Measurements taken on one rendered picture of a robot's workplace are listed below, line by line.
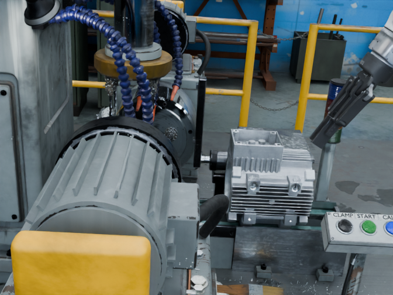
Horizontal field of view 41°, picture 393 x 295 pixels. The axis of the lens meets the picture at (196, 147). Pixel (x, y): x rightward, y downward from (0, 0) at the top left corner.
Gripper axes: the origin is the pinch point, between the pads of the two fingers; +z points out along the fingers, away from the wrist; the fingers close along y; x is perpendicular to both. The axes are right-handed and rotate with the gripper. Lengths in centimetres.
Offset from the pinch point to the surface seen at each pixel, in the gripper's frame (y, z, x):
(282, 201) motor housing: 2.3, 19.3, 2.0
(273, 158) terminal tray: -1.4, 12.3, -5.2
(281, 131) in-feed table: -69, 22, 17
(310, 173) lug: 0.2, 10.3, 3.8
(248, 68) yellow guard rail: -230, 35, 31
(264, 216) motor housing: 2.3, 25.1, 0.7
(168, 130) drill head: -25.1, 28.8, -26.1
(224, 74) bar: -434, 88, 61
